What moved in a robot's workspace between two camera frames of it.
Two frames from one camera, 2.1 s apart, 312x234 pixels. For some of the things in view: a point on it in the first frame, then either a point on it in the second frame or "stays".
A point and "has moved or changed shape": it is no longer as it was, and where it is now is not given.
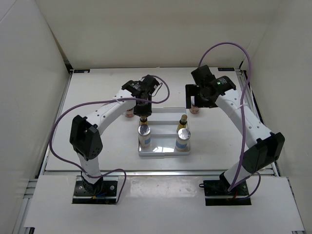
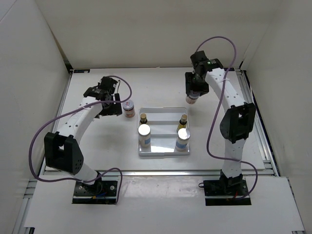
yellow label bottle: (183, 122) stays
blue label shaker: (182, 145) stays
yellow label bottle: (143, 120) stays
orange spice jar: (194, 109) has moved or changed shape
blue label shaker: (145, 135) stays
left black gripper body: (144, 108) to (106, 111)
